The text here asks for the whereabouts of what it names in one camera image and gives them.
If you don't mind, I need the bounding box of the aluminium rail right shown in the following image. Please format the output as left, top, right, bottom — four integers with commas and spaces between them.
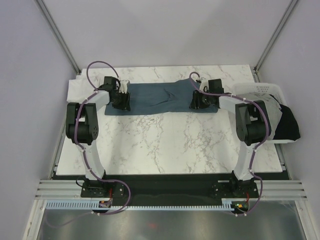
261, 180, 307, 201

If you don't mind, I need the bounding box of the aluminium frame post left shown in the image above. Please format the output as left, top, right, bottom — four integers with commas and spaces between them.
34, 0, 82, 75

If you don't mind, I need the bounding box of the white plastic laundry basket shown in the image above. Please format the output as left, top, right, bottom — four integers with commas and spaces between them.
232, 83, 294, 144

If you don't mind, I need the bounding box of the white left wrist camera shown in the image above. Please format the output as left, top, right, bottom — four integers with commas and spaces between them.
119, 80, 130, 94

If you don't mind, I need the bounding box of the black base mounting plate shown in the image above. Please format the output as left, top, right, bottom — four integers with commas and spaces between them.
80, 173, 259, 206

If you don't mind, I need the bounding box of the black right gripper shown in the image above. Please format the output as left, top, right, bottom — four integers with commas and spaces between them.
189, 89, 213, 110

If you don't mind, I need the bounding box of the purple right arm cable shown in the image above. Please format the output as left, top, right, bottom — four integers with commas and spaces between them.
188, 71, 271, 216

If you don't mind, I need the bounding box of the white slotted cable duct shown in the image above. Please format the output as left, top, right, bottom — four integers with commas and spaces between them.
45, 199, 249, 211

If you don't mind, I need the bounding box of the grey t shirt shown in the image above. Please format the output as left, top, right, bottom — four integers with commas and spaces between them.
243, 92, 282, 140

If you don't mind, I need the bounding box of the folded white t shirt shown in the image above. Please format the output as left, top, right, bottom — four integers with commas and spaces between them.
65, 74, 106, 104

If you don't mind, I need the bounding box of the aluminium frame post right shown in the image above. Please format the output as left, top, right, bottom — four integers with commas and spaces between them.
252, 0, 300, 75

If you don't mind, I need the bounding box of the black t shirt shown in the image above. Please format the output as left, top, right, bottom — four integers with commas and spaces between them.
273, 104, 301, 141

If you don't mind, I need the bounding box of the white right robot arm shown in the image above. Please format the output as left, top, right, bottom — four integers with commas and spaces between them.
189, 79, 275, 197

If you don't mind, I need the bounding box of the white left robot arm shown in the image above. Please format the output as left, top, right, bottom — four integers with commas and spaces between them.
65, 76, 131, 197

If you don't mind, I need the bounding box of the blue t shirt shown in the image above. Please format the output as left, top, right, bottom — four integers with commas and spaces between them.
104, 79, 218, 116

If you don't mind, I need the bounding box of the aluminium frame post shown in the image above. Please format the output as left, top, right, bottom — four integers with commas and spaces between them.
34, 0, 82, 75
252, 0, 300, 75

